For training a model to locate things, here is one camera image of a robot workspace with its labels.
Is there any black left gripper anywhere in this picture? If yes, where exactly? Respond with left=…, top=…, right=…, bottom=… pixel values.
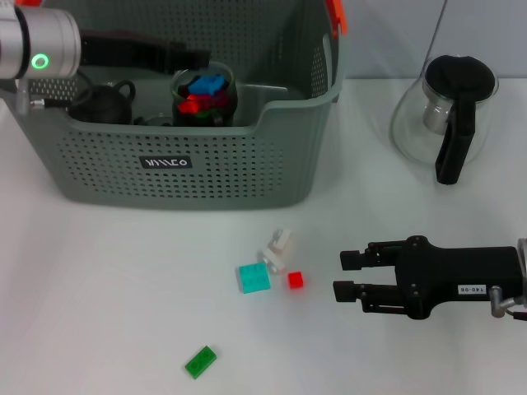
left=79, top=29, right=212, bottom=76

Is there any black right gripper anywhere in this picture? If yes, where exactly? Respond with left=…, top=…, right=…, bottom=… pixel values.
left=332, top=235, right=523, bottom=321

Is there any blue square plate brick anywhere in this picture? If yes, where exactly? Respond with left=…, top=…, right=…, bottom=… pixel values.
left=187, top=73, right=226, bottom=96

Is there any bright red sloped brick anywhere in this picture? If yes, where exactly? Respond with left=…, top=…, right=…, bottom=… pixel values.
left=177, top=95, right=201, bottom=116

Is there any dark red long brick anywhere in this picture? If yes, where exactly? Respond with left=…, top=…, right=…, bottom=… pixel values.
left=203, top=91, right=231, bottom=110

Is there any glass teacup black holder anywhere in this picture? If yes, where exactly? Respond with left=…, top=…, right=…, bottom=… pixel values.
left=170, top=61, right=239, bottom=128
left=131, top=116, right=173, bottom=128

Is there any grey perforated storage bin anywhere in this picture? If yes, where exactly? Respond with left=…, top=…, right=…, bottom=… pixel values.
left=0, top=0, right=347, bottom=213

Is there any white toy brick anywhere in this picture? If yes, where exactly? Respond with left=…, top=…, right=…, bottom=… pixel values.
left=269, top=228, right=296, bottom=253
left=262, top=248, right=286, bottom=275

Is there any teal square plate brick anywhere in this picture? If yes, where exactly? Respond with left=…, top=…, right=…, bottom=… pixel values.
left=237, top=262, right=273, bottom=295

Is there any dark brown clay teapot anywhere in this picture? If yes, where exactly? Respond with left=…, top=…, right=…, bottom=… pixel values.
left=68, top=80, right=137, bottom=126

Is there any glass pitcher black lid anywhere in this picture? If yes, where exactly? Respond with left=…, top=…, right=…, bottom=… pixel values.
left=389, top=53, right=500, bottom=186

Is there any thin grey cable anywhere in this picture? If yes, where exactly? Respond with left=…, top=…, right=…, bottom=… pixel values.
left=422, top=0, right=450, bottom=73

